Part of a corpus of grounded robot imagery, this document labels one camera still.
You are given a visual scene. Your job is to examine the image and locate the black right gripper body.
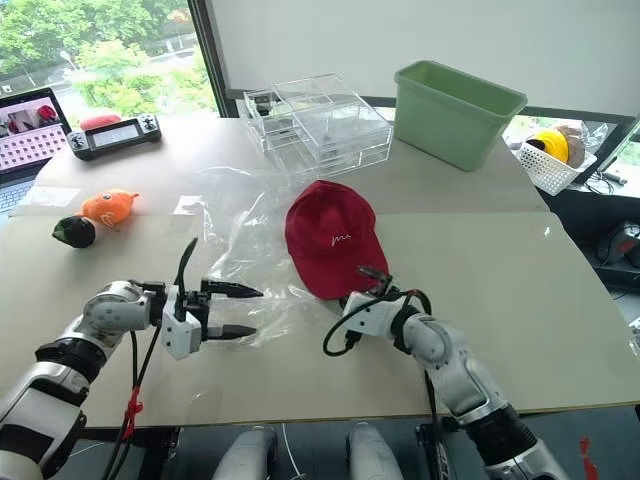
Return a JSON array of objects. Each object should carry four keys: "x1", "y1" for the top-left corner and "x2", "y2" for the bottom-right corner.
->
[{"x1": 368, "y1": 273, "x2": 402, "y2": 302}]

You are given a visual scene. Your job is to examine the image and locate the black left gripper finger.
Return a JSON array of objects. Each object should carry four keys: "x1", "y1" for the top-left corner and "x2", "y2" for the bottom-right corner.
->
[
  {"x1": 208, "y1": 280, "x2": 265, "y2": 300},
  {"x1": 206, "y1": 324, "x2": 260, "y2": 343}
]

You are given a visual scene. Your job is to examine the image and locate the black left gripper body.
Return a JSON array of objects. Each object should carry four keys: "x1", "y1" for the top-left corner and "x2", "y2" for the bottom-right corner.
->
[{"x1": 175, "y1": 277, "x2": 213, "y2": 343}]

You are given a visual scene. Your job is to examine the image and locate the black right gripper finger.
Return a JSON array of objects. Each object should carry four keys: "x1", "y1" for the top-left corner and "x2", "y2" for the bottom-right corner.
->
[{"x1": 355, "y1": 264, "x2": 391, "y2": 282}]

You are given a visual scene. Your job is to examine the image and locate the clear plastic bag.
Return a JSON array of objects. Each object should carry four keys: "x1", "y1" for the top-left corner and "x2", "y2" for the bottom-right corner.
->
[{"x1": 189, "y1": 167, "x2": 346, "y2": 351}]

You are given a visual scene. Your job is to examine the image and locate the dark red baseball cap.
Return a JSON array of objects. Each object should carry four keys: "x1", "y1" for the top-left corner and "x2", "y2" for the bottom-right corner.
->
[{"x1": 284, "y1": 180, "x2": 391, "y2": 301}]

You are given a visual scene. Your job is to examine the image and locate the grey rounded shape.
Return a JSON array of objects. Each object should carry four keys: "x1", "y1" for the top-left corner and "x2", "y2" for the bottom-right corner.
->
[
  {"x1": 347, "y1": 422, "x2": 406, "y2": 480},
  {"x1": 214, "y1": 427, "x2": 279, "y2": 480}
]

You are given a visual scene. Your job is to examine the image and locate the orange fish plush toy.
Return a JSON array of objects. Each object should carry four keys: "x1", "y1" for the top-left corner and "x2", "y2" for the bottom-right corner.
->
[{"x1": 81, "y1": 188, "x2": 142, "y2": 234}]

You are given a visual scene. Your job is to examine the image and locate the dark green plush toy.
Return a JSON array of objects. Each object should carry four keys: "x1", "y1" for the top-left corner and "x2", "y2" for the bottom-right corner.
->
[{"x1": 52, "y1": 214, "x2": 97, "y2": 250}]

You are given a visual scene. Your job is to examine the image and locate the clear acrylic drawer organizer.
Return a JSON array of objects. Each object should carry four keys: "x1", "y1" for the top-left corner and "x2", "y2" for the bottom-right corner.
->
[{"x1": 243, "y1": 72, "x2": 394, "y2": 174}]

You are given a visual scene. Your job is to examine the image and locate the green plastic bin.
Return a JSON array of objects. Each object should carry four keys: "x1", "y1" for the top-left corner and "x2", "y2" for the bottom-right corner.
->
[{"x1": 393, "y1": 60, "x2": 529, "y2": 173}]

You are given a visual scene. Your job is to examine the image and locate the black handheld controller with screen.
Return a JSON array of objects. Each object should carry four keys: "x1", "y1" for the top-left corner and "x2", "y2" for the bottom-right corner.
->
[{"x1": 67, "y1": 114, "x2": 163, "y2": 162}]

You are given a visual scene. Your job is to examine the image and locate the white perforated plastic basket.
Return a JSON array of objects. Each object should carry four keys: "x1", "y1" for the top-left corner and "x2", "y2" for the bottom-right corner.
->
[{"x1": 517, "y1": 142, "x2": 599, "y2": 196}]

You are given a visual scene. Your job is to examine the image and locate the red rounded object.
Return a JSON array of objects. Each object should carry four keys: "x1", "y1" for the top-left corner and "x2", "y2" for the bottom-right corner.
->
[{"x1": 79, "y1": 113, "x2": 124, "y2": 132}]

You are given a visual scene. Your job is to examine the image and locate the yellow cap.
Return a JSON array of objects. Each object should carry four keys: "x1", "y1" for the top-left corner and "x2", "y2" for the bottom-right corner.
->
[{"x1": 525, "y1": 128, "x2": 571, "y2": 164}]

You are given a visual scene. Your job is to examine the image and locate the open laptop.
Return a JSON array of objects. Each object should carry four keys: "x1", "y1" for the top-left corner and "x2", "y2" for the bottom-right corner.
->
[{"x1": 0, "y1": 87, "x2": 71, "y2": 216}]

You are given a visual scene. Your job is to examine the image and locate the brown cap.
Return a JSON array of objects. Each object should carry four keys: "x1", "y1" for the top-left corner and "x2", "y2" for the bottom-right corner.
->
[{"x1": 557, "y1": 124, "x2": 589, "y2": 166}]

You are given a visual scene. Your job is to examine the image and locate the white board panel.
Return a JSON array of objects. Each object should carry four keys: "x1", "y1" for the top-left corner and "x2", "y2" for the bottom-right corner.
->
[{"x1": 204, "y1": 0, "x2": 640, "y2": 119}]

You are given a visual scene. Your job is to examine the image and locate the black and red device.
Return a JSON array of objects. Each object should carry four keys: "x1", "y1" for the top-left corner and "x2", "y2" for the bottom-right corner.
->
[{"x1": 597, "y1": 222, "x2": 640, "y2": 269}]

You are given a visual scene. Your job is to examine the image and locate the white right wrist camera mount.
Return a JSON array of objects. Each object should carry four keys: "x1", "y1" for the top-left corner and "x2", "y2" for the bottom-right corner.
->
[{"x1": 341, "y1": 291, "x2": 407, "y2": 337}]

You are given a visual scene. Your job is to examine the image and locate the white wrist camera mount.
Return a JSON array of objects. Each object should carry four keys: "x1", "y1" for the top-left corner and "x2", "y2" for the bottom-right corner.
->
[
  {"x1": 160, "y1": 287, "x2": 204, "y2": 361},
  {"x1": 341, "y1": 291, "x2": 407, "y2": 337}
]

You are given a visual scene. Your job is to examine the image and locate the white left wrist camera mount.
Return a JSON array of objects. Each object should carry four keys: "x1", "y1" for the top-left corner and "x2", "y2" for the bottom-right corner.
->
[{"x1": 160, "y1": 287, "x2": 204, "y2": 361}]

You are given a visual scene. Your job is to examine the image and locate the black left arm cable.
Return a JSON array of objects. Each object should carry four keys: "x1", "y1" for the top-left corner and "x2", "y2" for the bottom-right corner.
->
[{"x1": 102, "y1": 237, "x2": 199, "y2": 480}]

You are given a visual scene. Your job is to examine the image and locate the red left cable tie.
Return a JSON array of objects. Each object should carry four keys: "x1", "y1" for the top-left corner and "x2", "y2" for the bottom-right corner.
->
[{"x1": 123, "y1": 383, "x2": 145, "y2": 427}]

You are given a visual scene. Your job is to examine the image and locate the thin white cable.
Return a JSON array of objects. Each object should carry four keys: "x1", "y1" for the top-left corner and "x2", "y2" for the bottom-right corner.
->
[{"x1": 279, "y1": 422, "x2": 306, "y2": 480}]

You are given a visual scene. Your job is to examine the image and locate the black table frame bracket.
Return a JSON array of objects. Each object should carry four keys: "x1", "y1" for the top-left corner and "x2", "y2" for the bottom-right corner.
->
[{"x1": 416, "y1": 423, "x2": 444, "y2": 480}]

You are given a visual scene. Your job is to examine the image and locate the dark window frame post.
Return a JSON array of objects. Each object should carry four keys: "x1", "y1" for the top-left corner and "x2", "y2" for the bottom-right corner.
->
[{"x1": 187, "y1": 0, "x2": 231, "y2": 119}]

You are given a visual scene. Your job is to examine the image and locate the thin black cables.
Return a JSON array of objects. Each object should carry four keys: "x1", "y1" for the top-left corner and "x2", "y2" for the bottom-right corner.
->
[{"x1": 587, "y1": 169, "x2": 629, "y2": 196}]

